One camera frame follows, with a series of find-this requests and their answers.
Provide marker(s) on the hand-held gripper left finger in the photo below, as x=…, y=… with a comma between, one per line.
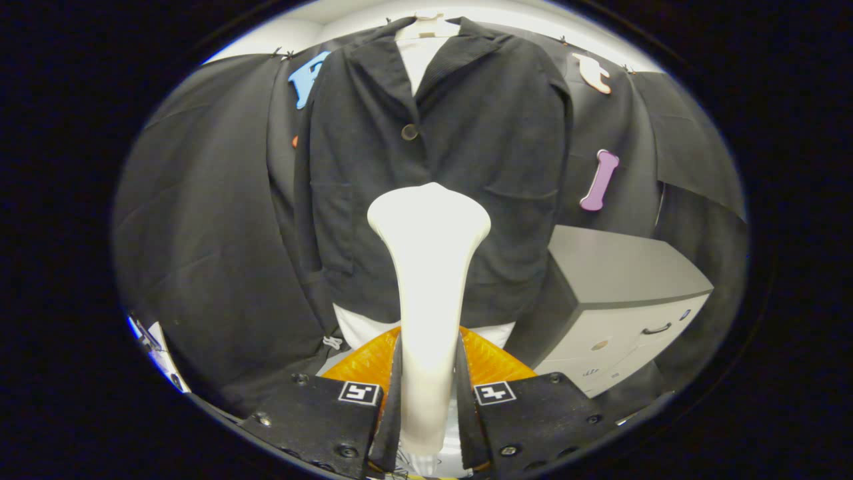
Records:
x=390, y=413

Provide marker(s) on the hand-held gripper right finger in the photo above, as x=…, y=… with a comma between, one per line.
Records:
x=468, y=413

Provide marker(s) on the white garment steamer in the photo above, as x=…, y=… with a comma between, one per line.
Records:
x=430, y=300

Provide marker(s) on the black suit jacket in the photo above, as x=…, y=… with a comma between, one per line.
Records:
x=493, y=133

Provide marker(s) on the white clothes hanger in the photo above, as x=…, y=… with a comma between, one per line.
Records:
x=426, y=28

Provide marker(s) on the grey top white cabinet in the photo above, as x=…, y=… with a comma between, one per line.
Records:
x=613, y=266

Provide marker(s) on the black backdrop cloth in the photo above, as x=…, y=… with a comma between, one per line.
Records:
x=200, y=233

